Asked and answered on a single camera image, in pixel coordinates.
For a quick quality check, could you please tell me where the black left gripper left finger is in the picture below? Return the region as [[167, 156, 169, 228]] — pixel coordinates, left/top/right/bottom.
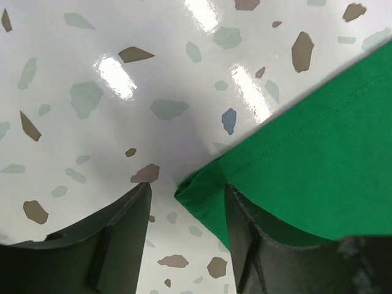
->
[[1, 183, 152, 294]]

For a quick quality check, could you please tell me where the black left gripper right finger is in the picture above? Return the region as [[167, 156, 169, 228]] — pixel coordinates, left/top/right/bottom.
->
[[224, 184, 391, 293]]

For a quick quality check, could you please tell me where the green t shirt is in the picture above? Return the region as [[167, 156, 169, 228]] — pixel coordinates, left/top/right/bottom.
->
[[175, 44, 391, 244]]

